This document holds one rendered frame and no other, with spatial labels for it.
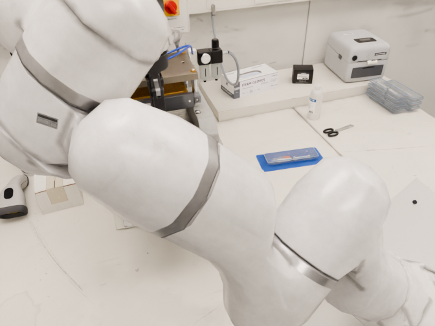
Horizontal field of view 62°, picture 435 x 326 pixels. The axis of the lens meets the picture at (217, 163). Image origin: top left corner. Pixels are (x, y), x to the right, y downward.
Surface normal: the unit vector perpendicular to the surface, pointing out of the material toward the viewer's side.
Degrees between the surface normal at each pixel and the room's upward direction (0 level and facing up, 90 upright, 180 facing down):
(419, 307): 54
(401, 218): 45
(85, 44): 70
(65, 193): 89
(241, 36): 90
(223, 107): 0
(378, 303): 86
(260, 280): 86
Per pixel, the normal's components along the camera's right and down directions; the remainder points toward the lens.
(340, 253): 0.27, 0.31
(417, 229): -0.69, -0.41
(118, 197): -0.13, 0.66
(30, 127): -0.12, 0.36
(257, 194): 0.64, -0.12
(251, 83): 0.45, 0.48
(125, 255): -0.03, -0.79
